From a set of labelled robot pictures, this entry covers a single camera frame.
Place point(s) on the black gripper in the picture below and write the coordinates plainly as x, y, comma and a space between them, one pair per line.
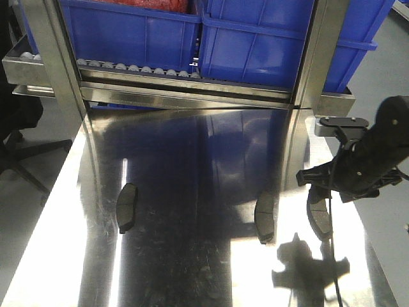
380, 149

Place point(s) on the grey brake pad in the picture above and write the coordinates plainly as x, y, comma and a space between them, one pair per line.
317, 212
264, 217
126, 207

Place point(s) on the right blue plastic bin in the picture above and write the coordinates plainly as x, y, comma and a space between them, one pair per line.
261, 42

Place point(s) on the blue plastic bin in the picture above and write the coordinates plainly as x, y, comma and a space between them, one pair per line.
130, 35
261, 42

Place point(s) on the left blue plastic bin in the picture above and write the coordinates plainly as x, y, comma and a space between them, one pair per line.
130, 35

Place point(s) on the stainless steel roller rack frame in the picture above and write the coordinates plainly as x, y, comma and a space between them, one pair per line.
58, 75

